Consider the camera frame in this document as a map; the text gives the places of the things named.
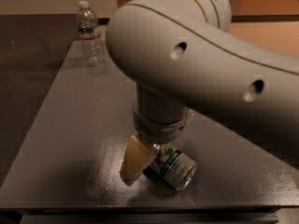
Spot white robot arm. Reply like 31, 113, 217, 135
106, 0, 299, 167

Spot clear plastic water bottle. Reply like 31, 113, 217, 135
76, 0, 105, 66

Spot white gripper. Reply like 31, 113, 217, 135
120, 105, 193, 186

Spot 7up soda can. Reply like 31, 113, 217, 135
150, 144, 197, 191

